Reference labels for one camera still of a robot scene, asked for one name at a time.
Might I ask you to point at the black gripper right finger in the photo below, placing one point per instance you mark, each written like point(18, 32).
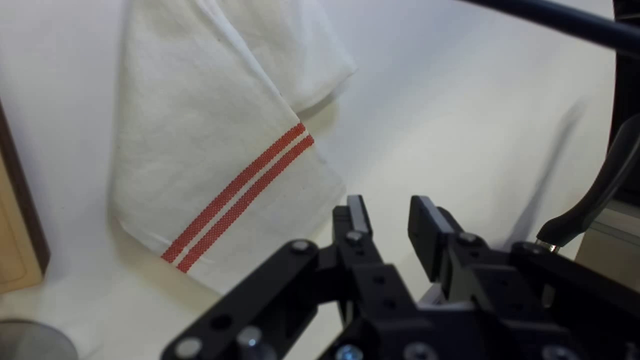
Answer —
point(480, 272)

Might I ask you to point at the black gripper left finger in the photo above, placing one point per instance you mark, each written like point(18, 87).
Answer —
point(266, 300)

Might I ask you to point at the white striped cloth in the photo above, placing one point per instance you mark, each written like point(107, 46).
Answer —
point(200, 152)

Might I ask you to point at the steel pot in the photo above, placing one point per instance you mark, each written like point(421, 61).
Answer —
point(30, 343)

